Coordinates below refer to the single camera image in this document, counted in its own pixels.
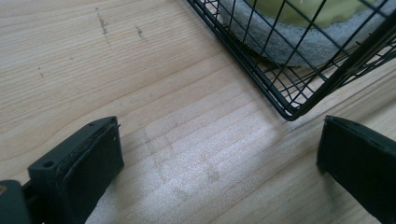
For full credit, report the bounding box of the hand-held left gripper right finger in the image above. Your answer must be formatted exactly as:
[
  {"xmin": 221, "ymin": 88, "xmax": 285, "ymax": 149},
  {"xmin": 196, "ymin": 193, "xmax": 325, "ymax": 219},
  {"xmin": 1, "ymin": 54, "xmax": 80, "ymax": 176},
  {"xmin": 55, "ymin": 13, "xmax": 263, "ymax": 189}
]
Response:
[{"xmin": 316, "ymin": 115, "xmax": 396, "ymax": 224}]

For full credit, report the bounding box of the yellow and grey sponge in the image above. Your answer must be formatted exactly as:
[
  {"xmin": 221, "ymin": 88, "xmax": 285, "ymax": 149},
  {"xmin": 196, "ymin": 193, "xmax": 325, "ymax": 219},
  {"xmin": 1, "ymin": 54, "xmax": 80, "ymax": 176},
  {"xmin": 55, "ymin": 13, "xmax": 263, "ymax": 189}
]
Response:
[{"xmin": 214, "ymin": 0, "xmax": 396, "ymax": 68}]

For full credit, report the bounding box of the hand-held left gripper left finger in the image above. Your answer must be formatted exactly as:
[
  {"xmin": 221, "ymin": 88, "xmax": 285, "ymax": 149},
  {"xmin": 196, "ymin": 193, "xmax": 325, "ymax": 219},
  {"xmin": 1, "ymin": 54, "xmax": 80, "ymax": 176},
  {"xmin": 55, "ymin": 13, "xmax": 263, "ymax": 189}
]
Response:
[{"xmin": 27, "ymin": 116, "xmax": 125, "ymax": 224}]

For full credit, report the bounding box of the black wire basket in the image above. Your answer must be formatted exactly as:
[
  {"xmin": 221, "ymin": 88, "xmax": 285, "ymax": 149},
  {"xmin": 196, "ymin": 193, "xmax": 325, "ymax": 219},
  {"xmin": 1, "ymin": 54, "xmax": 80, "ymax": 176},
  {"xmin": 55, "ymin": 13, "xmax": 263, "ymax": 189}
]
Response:
[{"xmin": 186, "ymin": 0, "xmax": 396, "ymax": 122}]

